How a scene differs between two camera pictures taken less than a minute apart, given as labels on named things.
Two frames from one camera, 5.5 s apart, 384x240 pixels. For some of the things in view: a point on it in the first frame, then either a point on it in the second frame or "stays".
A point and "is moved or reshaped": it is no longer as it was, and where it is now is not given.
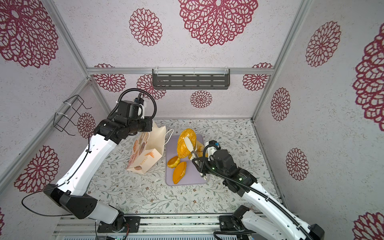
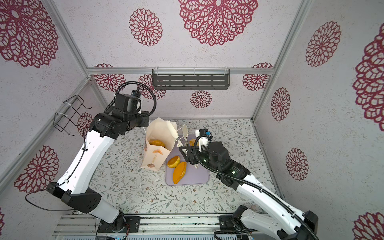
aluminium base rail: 86,225 stays
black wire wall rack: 67,112 stays
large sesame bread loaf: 183,150 to 157,142
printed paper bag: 147,149 is moved or reshaped
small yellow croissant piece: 173,162 stays
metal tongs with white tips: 189,143 is moved or reshaped
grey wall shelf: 191,79 stays
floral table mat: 147,192 stays
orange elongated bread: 179,171 stays
